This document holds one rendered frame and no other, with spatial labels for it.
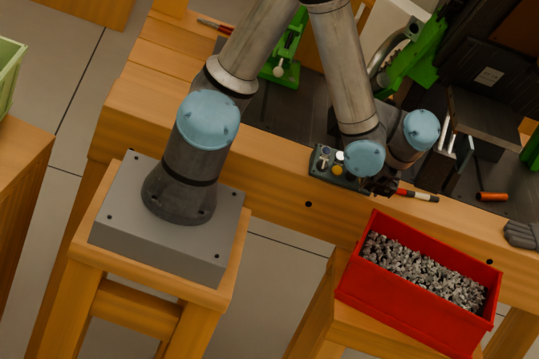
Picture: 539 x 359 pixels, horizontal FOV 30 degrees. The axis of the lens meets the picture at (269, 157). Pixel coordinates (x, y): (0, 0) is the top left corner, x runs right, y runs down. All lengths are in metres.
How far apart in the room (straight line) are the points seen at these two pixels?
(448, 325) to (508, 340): 1.27
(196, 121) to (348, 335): 0.57
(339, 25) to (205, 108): 0.31
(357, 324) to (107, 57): 2.52
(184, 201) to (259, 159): 0.38
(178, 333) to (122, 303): 0.12
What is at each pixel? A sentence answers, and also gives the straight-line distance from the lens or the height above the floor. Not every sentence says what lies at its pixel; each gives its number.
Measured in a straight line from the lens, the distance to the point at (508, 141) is 2.31.
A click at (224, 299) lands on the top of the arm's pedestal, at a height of 0.85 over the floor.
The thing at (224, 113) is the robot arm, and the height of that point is 1.14.
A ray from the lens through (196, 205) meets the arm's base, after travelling 1.93.
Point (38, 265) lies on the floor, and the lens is 3.17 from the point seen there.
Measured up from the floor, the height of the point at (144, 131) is 0.87.
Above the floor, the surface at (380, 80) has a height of 1.08.
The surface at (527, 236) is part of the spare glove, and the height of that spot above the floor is 0.92.
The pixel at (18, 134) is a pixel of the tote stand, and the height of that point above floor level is 0.79.
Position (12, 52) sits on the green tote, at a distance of 2.27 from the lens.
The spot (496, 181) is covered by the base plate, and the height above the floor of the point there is 0.90.
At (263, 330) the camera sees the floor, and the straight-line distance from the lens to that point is 3.25.
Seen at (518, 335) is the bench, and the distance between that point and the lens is 3.37.
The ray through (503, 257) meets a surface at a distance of 2.42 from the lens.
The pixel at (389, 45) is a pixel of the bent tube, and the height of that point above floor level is 1.12.
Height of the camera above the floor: 2.03
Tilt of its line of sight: 30 degrees down
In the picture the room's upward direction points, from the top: 24 degrees clockwise
